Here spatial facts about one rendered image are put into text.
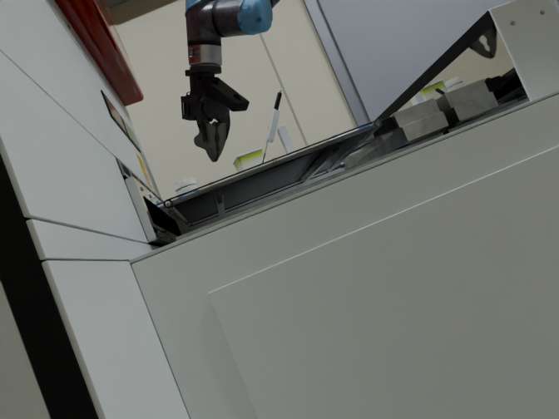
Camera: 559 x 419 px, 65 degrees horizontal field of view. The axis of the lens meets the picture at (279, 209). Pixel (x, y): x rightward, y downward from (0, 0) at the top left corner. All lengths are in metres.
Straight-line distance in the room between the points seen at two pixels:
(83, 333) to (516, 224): 0.44
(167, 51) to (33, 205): 2.50
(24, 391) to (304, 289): 0.27
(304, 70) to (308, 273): 2.22
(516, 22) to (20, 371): 0.66
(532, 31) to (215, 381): 0.59
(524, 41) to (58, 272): 0.62
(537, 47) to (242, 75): 2.07
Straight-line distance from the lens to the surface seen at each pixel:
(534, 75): 0.69
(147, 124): 2.66
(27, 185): 0.29
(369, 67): 2.61
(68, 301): 0.28
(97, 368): 0.29
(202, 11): 1.04
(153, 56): 2.77
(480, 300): 0.53
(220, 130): 1.04
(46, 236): 0.29
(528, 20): 0.72
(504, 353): 0.55
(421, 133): 0.79
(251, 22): 0.98
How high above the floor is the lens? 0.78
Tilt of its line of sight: 4 degrees up
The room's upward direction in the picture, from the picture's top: 22 degrees counter-clockwise
